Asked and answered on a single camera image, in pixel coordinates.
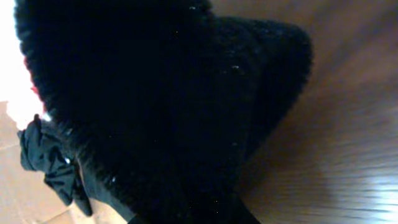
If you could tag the pink printed shirt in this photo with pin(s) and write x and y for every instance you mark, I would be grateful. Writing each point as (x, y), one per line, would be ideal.
(33, 86)

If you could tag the black crumpled garment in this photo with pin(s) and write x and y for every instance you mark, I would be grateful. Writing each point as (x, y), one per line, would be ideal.
(43, 151)

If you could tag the black velvet skirt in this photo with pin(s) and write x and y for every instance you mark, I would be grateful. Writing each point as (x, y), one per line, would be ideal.
(162, 101)

